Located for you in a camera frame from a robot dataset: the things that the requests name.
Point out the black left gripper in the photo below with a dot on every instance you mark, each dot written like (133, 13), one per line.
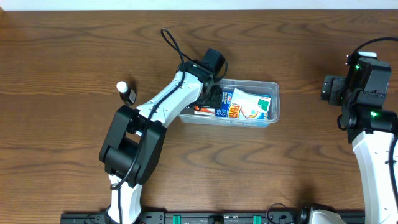
(217, 101)

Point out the dark syrup bottle white cap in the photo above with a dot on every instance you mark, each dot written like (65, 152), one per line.
(126, 93)

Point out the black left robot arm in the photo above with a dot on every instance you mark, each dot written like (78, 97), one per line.
(133, 144)

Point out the blue Kool Fever box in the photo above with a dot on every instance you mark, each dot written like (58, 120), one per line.
(229, 110)

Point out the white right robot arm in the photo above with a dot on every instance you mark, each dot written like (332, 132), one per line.
(371, 130)

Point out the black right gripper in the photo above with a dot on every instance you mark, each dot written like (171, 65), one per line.
(335, 85)

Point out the black mounting rail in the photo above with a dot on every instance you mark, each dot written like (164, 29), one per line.
(184, 218)

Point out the red Panadol box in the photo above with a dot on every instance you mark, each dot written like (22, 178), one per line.
(204, 111)

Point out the white green medicine box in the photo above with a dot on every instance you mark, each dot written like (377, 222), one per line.
(250, 101)

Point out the clear plastic container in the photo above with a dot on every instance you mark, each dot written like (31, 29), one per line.
(248, 86)

